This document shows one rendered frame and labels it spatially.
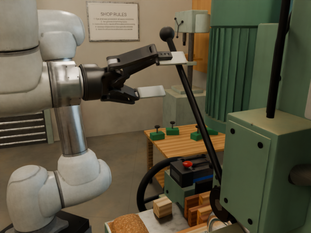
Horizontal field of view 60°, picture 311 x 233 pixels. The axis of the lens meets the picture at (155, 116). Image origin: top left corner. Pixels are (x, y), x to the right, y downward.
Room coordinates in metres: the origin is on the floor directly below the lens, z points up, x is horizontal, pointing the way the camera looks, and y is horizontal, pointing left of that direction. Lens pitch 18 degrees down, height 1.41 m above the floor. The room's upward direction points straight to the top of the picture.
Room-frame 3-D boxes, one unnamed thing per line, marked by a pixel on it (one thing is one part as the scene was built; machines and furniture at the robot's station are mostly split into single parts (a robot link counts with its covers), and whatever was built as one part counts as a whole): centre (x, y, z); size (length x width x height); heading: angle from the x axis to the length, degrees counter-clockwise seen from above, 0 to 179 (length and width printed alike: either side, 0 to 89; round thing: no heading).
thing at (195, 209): (0.64, -0.17, 0.93); 0.16 x 0.02 x 0.05; 114
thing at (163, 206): (0.66, -0.02, 0.92); 0.04 x 0.03 x 0.04; 120
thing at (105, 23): (3.52, 0.51, 1.48); 0.64 x 0.02 x 0.46; 109
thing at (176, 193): (0.77, -0.12, 0.91); 0.15 x 0.14 x 0.09; 114
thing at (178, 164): (0.77, -0.11, 0.99); 0.13 x 0.11 x 0.06; 114
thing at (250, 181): (0.33, -0.15, 1.22); 0.09 x 0.08 x 0.15; 24
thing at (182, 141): (2.11, -0.29, 0.32); 0.66 x 0.57 x 0.64; 110
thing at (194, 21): (3.03, -0.39, 0.79); 0.62 x 0.48 x 1.58; 17
